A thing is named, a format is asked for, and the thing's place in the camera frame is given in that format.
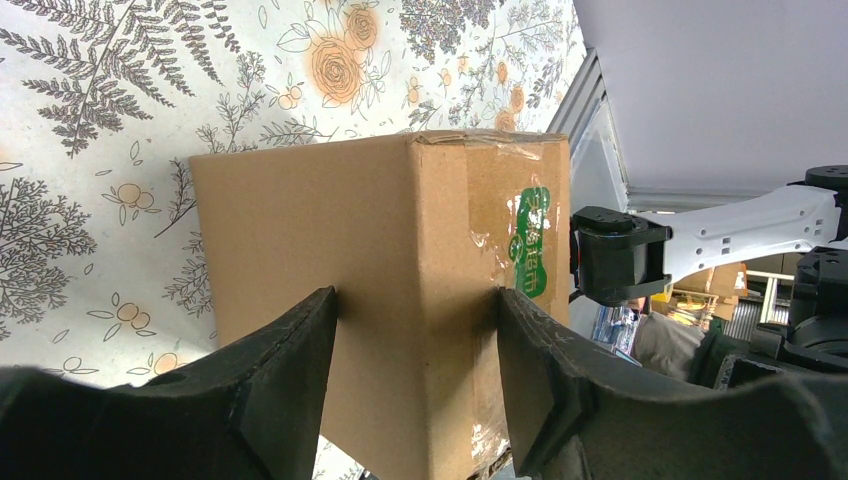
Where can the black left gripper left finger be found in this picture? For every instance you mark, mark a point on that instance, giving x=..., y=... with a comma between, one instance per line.
x=251, y=410

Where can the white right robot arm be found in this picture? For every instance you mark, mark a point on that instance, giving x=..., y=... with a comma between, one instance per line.
x=619, y=256

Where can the floral table mat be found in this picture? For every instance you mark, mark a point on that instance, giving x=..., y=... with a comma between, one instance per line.
x=104, y=281

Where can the brown cardboard express box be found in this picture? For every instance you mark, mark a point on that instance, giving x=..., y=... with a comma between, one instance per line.
x=416, y=232

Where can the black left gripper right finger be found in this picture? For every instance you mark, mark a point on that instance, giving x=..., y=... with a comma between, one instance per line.
x=576, y=411

